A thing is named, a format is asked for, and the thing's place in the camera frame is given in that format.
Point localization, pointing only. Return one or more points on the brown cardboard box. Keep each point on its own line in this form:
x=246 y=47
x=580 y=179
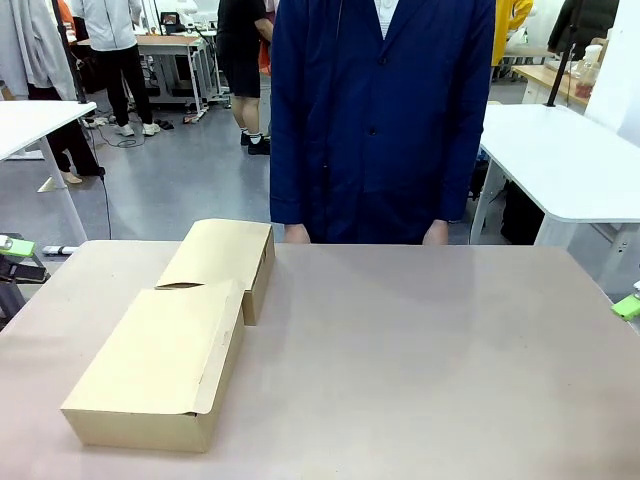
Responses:
x=225 y=250
x=160 y=360

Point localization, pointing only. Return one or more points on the person's left forearm navy sleeve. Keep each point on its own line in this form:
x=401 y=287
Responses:
x=465 y=160

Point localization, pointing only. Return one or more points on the person's right forearm navy sleeve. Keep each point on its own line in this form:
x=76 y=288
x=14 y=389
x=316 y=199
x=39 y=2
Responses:
x=287 y=165

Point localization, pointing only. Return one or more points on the person's left hand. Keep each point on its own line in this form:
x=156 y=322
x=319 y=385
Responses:
x=436 y=234

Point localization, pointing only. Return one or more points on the person's right hand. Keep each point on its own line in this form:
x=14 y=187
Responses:
x=297 y=234

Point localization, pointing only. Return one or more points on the white power strip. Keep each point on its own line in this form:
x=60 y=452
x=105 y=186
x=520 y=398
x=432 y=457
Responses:
x=60 y=250

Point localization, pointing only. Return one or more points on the person in grey jacket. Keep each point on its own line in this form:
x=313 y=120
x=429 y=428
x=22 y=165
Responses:
x=40 y=45

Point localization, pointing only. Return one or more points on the clear plastic jar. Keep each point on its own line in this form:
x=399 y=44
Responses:
x=587 y=75

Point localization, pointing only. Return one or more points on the person in white jacket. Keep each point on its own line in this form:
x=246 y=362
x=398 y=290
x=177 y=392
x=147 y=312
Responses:
x=115 y=25

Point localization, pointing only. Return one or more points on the wooden table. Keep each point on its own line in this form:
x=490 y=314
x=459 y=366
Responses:
x=540 y=75

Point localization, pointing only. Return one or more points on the background workbench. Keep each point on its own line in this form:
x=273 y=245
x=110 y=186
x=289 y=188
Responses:
x=170 y=42

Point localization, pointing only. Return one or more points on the person in black shorts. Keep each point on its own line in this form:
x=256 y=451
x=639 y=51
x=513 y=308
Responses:
x=242 y=50

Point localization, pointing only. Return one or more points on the person in yellow jacket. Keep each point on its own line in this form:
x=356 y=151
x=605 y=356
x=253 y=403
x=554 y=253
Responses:
x=505 y=30

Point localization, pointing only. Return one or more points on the person in navy coat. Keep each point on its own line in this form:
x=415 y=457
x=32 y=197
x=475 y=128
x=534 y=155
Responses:
x=380 y=125

